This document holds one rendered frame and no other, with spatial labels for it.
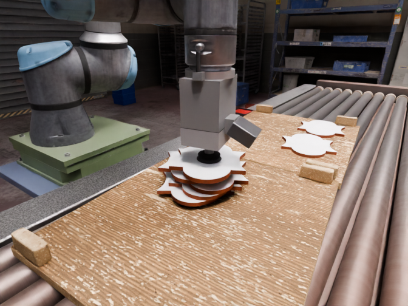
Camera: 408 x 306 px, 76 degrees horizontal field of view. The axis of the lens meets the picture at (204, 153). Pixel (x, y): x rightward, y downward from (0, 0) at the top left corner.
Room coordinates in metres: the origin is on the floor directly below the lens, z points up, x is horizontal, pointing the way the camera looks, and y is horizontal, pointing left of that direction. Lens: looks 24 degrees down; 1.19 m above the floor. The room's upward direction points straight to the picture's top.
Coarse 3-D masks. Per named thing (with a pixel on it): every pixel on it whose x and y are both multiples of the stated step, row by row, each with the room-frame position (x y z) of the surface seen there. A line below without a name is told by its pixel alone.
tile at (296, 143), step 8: (296, 136) 0.66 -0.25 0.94; (304, 136) 0.66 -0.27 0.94; (312, 136) 0.66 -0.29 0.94; (288, 144) 0.60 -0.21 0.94; (296, 144) 0.60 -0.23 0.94; (304, 144) 0.60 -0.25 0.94; (312, 144) 0.60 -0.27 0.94; (320, 144) 0.60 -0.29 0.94; (328, 144) 0.60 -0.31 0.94; (296, 152) 0.56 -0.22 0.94; (304, 152) 0.55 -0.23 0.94; (312, 152) 0.55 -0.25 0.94; (320, 152) 0.55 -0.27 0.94; (328, 152) 0.56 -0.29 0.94; (336, 152) 0.56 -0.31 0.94
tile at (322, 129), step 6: (318, 120) 0.80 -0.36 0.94; (306, 126) 0.74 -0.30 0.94; (312, 126) 0.74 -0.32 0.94; (318, 126) 0.74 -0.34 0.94; (324, 126) 0.74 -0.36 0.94; (330, 126) 0.74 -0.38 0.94; (336, 126) 0.74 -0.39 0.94; (342, 126) 0.74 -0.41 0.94; (306, 132) 0.71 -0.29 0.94; (312, 132) 0.69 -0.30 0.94; (318, 132) 0.69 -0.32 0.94; (324, 132) 0.69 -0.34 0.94; (330, 132) 0.69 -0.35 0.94; (336, 132) 0.69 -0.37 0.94
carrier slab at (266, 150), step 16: (256, 112) 0.93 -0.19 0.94; (272, 128) 0.75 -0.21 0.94; (288, 128) 0.75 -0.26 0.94; (352, 128) 0.75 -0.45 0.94; (240, 144) 0.62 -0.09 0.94; (256, 144) 0.62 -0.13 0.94; (272, 144) 0.62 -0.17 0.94; (336, 144) 0.62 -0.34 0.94; (352, 144) 0.62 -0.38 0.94; (256, 160) 0.53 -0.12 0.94; (272, 160) 0.53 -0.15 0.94; (288, 160) 0.53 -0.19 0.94; (304, 160) 0.53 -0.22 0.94; (320, 160) 0.53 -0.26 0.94; (336, 160) 0.53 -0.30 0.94
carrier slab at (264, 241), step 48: (144, 192) 0.40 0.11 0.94; (240, 192) 0.40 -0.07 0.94; (288, 192) 0.40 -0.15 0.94; (48, 240) 0.28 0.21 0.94; (96, 240) 0.28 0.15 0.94; (144, 240) 0.28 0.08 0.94; (192, 240) 0.28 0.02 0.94; (240, 240) 0.28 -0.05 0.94; (288, 240) 0.28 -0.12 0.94; (96, 288) 0.20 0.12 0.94; (144, 288) 0.20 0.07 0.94; (192, 288) 0.20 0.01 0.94; (240, 288) 0.20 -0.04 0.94; (288, 288) 0.20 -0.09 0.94
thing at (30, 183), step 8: (0, 168) 0.62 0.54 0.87; (8, 168) 0.62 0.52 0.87; (16, 168) 0.62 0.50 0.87; (24, 168) 0.62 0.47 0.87; (0, 176) 0.60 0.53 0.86; (8, 176) 0.57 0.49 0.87; (16, 176) 0.57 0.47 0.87; (24, 176) 0.57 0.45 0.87; (32, 176) 0.57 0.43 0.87; (40, 176) 0.57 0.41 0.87; (16, 184) 0.55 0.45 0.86; (24, 184) 0.53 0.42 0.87; (32, 184) 0.53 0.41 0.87; (40, 184) 0.53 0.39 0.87; (48, 184) 0.53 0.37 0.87; (32, 192) 0.50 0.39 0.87; (40, 192) 0.50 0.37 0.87
